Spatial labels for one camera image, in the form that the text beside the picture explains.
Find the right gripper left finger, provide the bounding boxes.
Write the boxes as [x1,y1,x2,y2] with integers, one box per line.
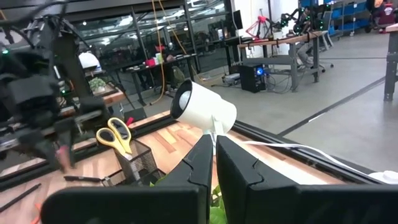
[40,134,214,224]

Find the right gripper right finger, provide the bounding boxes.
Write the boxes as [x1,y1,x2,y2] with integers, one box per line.
[215,134,398,224]

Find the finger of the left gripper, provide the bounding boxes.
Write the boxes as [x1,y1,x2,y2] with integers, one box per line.
[69,123,80,167]
[18,129,62,171]

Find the black pen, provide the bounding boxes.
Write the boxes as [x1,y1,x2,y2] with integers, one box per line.
[63,174,106,184]
[0,182,42,214]

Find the black mesh desk organizer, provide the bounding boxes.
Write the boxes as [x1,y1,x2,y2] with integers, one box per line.
[99,138,166,188]

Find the yellow handled scissors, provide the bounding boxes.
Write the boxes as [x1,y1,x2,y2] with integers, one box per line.
[95,116,134,156]

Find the office chair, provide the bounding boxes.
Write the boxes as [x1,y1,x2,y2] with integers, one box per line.
[309,11,336,75]

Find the potted green plant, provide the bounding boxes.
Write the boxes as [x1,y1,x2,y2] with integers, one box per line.
[88,77,108,95]
[148,182,228,224]

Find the white desk lamp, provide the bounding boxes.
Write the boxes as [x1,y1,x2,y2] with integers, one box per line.
[169,78,238,138]
[78,52,103,71]

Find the black work table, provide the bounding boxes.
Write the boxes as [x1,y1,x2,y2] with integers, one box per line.
[124,52,201,107]

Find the computer tower blue light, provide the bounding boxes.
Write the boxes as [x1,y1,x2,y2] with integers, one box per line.
[238,63,269,94]

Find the wooden table grey legs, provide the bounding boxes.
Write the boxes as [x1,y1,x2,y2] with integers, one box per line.
[237,30,325,91]
[383,23,398,103]

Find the black robots green lights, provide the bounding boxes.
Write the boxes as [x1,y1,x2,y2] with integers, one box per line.
[279,6,326,35]

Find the black monitor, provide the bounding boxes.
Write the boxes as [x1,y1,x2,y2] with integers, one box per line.
[231,9,244,31]

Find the blue storage shelving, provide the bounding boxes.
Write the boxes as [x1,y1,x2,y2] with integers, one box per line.
[328,0,374,34]

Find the black aluminium table frame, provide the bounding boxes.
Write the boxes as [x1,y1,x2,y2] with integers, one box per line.
[0,113,379,191]

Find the white lamp cable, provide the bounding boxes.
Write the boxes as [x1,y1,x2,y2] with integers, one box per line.
[211,132,398,180]

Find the yellow hanging cables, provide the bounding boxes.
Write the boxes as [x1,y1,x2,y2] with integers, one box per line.
[150,0,189,106]

